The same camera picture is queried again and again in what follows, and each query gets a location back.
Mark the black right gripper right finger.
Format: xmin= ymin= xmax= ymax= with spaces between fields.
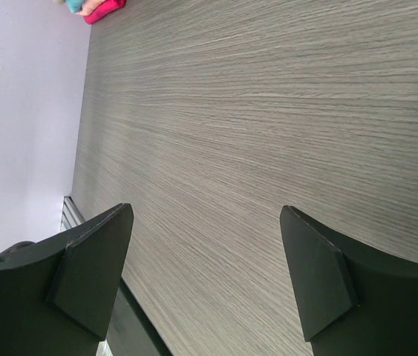
xmin=280 ymin=205 xmax=418 ymax=355

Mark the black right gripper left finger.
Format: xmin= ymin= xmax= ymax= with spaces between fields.
xmin=0 ymin=203 xmax=134 ymax=355

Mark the teal folded t-shirt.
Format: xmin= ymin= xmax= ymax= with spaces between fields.
xmin=65 ymin=0 xmax=85 ymax=13

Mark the pink folded t-shirt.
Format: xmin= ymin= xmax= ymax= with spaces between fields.
xmin=76 ymin=0 xmax=105 ymax=16

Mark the red folded t-shirt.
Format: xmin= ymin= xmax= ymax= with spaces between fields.
xmin=83 ymin=0 xmax=126 ymax=24

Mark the aluminium frame rail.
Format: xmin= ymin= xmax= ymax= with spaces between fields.
xmin=60 ymin=196 xmax=85 ymax=232

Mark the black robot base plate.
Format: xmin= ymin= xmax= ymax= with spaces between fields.
xmin=107 ymin=280 xmax=173 ymax=356

